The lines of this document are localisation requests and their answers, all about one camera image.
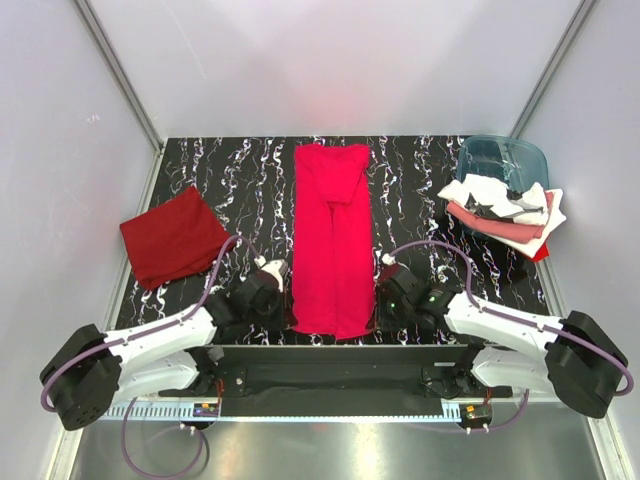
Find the bright pink-red t-shirt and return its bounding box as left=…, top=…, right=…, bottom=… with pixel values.
left=292, top=144, right=375, bottom=340

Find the dark red t-shirt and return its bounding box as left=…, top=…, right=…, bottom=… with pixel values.
left=120, top=186, right=230, bottom=291

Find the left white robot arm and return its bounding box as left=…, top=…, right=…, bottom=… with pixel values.
left=40, top=260, right=286, bottom=431

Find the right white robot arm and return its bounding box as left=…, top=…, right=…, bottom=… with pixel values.
left=377, top=263, right=628, bottom=419

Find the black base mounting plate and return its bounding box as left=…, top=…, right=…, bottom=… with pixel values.
left=160, top=345, right=486, bottom=403

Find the dusty pink folded t-shirt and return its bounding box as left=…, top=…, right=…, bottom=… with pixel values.
left=439, top=194, right=545, bottom=244

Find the white black printed t-shirt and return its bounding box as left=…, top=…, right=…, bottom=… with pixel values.
left=438, top=174, right=549, bottom=226

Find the red t-shirt under pile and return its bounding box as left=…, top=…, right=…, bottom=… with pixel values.
left=531, top=243, right=549, bottom=263

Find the white folded t-shirt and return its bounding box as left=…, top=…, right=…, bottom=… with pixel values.
left=495, top=189, right=566, bottom=259

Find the blue transparent plastic bin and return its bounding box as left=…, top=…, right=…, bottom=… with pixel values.
left=456, top=135, right=550, bottom=192

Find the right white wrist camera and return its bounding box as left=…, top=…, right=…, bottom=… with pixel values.
left=381, top=253, right=396, bottom=266

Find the white slotted cable duct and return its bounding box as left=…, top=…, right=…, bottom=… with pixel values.
left=102, top=397, right=461, bottom=423

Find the left aluminium frame post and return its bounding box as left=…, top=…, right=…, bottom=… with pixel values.
left=70, top=0, right=165, bottom=155

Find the aluminium frame post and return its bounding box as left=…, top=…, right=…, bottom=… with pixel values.
left=509, top=0, right=599, bottom=138
left=70, top=0, right=165, bottom=155

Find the right aluminium frame post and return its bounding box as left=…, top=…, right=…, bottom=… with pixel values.
left=509, top=0, right=599, bottom=138

